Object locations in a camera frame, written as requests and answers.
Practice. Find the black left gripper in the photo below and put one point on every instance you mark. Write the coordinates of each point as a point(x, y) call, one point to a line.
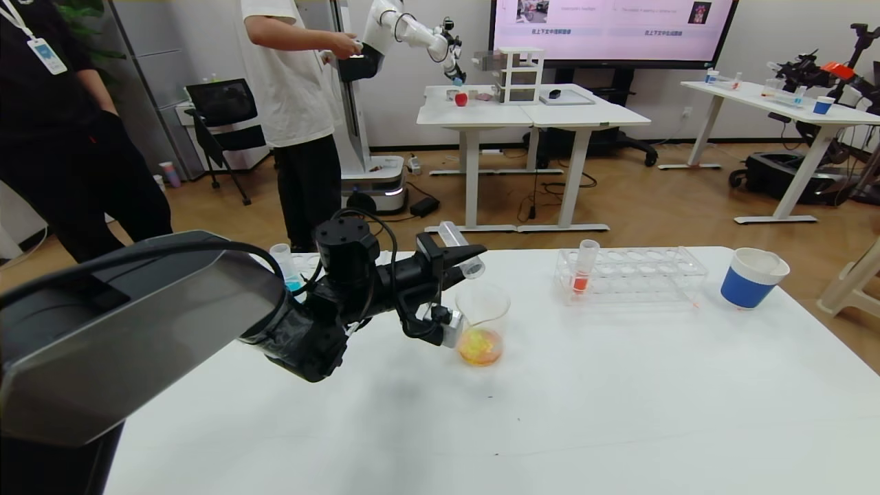
point(431, 253)

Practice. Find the red pigment test tube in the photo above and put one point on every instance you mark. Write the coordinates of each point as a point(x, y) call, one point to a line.
point(454, 234)

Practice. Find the white power plug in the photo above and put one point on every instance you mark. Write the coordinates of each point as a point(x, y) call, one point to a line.
point(414, 163)

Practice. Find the orange-red pigment test tube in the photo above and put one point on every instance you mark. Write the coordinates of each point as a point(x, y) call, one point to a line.
point(582, 278)

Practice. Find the person in white shirt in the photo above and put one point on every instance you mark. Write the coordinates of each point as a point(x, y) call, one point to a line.
point(295, 82)

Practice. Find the small white cup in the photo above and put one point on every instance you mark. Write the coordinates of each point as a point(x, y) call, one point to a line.
point(159, 183)

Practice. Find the white desk with apple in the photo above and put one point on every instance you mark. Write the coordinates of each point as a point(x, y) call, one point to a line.
point(474, 113)

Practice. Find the blue pigment test tube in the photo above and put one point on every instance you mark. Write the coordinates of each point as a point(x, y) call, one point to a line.
point(283, 265)

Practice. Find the grey tray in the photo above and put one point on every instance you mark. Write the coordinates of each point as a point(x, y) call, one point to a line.
point(570, 98)

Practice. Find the black background robot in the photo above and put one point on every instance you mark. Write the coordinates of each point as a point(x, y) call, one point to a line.
point(777, 175)

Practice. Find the white desk with tray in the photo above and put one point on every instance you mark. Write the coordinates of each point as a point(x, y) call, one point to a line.
point(591, 115)

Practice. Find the clear glass beaker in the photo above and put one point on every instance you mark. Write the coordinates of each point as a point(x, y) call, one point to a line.
point(481, 344)

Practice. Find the blue and white paper cup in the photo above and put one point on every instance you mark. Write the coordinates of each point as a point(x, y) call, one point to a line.
point(749, 289)

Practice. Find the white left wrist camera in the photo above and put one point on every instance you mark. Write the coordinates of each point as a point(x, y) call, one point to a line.
point(450, 328)

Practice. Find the white mobile robot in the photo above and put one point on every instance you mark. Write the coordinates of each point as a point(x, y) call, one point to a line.
point(375, 182)

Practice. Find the black chair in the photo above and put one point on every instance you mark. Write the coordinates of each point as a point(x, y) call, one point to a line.
point(220, 103)

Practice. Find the long white desk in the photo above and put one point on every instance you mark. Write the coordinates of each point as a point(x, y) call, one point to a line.
point(770, 100)

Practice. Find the pink cup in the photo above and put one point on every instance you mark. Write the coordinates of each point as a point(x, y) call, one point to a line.
point(170, 175)

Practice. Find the large wall monitor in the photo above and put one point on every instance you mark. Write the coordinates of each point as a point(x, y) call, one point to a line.
point(612, 31)

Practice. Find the blue id badge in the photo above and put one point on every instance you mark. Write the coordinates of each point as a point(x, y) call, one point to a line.
point(48, 56)

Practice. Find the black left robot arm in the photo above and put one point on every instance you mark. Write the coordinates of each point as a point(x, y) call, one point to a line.
point(137, 323)

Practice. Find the grey cabinet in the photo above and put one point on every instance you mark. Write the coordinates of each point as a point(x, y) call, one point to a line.
point(165, 69)

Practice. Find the person in black clothes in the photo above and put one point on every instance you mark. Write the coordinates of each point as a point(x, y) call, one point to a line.
point(62, 151)

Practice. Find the black power adapter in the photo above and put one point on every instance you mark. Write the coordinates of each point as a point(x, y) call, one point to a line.
point(425, 206)

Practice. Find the clear acrylic test tube rack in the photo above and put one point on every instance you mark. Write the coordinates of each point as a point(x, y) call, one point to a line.
point(309, 260)
point(639, 278)

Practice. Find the white drawer shelf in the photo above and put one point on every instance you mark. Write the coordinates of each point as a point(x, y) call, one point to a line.
point(519, 75)

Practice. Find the small blue cup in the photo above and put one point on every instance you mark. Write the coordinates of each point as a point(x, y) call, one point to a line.
point(823, 106)

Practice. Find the red apple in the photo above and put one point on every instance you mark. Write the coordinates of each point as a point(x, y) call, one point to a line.
point(461, 99)

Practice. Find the white plastic stool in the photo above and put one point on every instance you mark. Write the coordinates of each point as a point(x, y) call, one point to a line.
point(849, 282)

